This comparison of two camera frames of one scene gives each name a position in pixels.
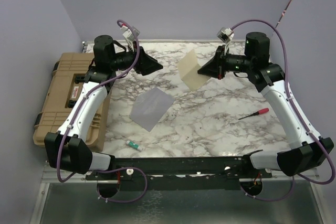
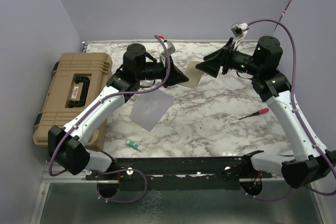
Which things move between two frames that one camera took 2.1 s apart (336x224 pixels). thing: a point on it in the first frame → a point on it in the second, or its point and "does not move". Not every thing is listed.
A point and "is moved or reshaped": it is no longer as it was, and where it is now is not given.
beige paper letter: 188,68 is moved or reshaped
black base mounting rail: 175,174 does not move
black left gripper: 145,59 → 175,75
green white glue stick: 134,145 does not move
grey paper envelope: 149,108 does not move
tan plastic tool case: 69,71 does not move
